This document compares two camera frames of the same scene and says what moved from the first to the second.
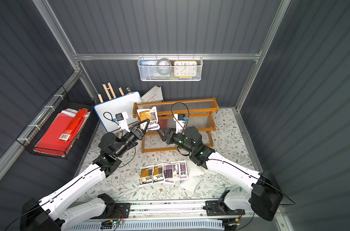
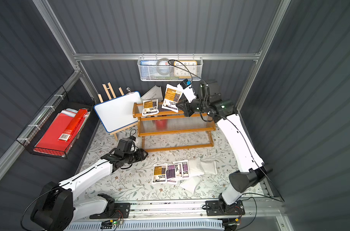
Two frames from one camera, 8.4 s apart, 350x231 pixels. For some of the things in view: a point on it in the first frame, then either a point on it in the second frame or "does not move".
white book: x=155 y=95 does not move
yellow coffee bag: x=151 y=114 to x=150 y=107
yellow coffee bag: x=146 y=174 to x=172 y=96
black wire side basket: x=54 y=131 does not move
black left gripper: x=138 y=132 to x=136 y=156
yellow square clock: x=185 y=68 does not move
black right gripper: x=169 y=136 to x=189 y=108
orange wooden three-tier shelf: x=180 y=115 does not move
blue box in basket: x=148 y=62 does not move
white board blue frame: x=106 y=110 does not move
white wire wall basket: x=169 y=68 does not move
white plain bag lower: x=190 y=184 does not move
